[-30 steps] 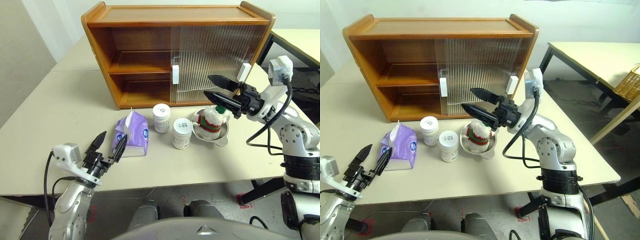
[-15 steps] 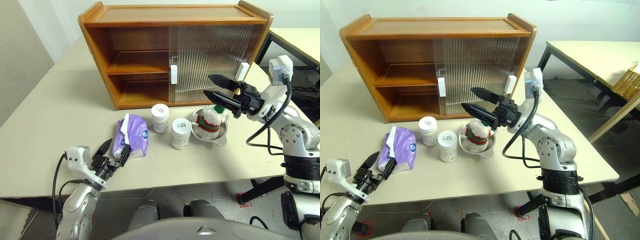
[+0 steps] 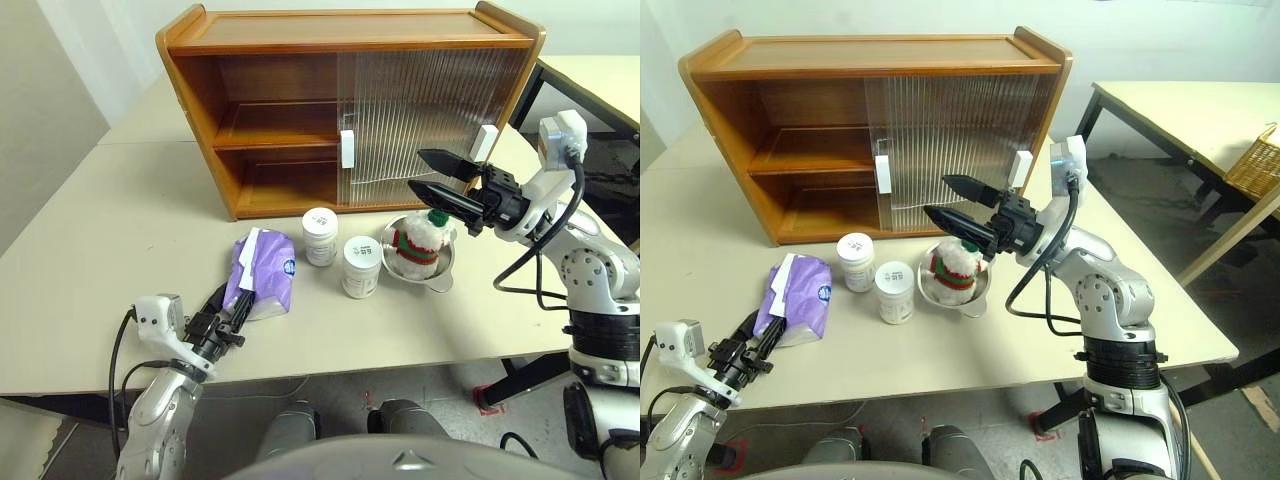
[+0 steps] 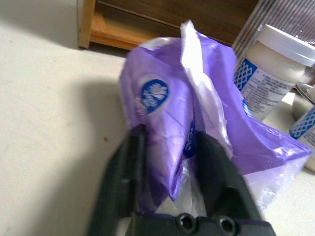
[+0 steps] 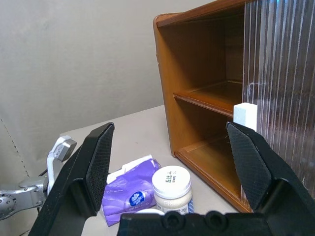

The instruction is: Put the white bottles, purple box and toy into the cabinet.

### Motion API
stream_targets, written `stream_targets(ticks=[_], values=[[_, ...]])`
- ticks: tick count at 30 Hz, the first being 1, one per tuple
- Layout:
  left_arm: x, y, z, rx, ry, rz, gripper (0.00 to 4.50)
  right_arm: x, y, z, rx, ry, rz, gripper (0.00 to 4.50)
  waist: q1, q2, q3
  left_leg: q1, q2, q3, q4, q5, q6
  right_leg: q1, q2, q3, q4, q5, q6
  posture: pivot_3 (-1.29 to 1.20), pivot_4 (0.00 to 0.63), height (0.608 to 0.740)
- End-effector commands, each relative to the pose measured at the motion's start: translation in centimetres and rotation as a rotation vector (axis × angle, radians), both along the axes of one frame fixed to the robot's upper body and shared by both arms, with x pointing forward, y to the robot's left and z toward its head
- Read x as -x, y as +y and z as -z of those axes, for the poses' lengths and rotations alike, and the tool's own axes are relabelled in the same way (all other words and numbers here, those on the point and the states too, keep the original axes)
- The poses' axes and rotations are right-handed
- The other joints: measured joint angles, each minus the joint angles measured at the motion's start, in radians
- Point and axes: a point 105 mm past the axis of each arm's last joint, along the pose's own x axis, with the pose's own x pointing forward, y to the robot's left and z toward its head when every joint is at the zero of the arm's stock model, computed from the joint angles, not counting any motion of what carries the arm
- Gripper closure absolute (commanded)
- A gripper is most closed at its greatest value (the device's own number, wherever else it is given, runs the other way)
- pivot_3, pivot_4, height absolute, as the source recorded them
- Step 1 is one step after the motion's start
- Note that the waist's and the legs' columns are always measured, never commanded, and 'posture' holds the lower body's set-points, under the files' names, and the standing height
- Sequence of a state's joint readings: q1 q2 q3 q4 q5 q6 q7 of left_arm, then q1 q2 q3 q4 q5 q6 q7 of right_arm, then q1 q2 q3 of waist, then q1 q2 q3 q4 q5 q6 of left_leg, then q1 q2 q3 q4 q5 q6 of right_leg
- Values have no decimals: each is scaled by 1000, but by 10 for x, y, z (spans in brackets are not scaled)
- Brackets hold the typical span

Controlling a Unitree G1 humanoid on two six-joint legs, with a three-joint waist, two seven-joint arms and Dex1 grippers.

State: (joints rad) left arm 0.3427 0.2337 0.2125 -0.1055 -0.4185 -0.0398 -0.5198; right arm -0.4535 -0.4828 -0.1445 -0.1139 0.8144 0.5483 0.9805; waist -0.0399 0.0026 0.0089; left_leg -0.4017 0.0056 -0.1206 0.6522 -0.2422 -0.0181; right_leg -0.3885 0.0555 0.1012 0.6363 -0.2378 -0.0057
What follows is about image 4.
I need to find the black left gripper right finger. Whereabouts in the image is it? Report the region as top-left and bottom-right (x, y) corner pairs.
(193, 130), (262, 218)

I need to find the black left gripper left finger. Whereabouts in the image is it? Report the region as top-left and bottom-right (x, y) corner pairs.
(87, 123), (149, 236)

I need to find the purple tissue pack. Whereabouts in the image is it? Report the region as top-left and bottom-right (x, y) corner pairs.
(119, 21), (311, 217)

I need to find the white bottle blue label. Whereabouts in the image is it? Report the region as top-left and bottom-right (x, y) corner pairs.
(233, 23), (315, 123)
(289, 103), (315, 170)

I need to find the wooden cabinet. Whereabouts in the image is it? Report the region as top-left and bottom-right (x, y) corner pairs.
(78, 0), (256, 50)

